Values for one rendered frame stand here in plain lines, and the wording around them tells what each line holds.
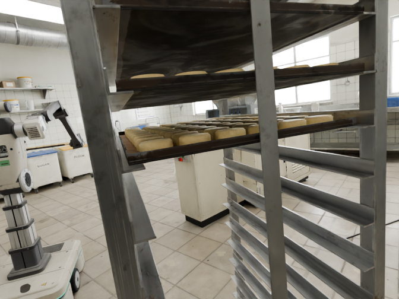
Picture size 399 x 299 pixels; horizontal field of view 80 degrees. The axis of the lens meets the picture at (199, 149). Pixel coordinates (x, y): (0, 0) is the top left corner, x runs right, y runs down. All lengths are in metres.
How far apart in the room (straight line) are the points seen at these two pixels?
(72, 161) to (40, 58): 2.26
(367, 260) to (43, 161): 5.19
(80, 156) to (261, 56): 5.36
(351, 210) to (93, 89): 0.51
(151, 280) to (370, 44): 0.51
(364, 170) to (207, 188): 2.03
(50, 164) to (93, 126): 5.13
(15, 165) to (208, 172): 1.56
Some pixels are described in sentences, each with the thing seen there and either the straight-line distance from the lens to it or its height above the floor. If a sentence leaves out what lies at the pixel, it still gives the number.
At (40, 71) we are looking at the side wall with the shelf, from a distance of 6.22.
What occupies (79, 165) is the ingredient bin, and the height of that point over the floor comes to 0.33.
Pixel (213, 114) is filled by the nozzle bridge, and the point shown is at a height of 1.11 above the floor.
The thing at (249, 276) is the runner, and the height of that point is 0.50.
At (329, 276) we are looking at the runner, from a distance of 0.71.
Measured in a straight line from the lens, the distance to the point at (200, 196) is 2.42.
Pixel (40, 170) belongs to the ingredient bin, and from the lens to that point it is 5.39.
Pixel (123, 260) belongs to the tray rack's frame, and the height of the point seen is 1.02.
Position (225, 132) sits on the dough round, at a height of 1.15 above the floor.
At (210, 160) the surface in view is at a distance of 2.44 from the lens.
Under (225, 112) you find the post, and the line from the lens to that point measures 1.00.
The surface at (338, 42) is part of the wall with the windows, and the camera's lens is 5.62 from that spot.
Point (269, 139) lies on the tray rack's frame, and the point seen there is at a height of 1.14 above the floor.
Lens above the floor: 1.19
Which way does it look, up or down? 9 degrees down
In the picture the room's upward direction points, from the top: 7 degrees counter-clockwise
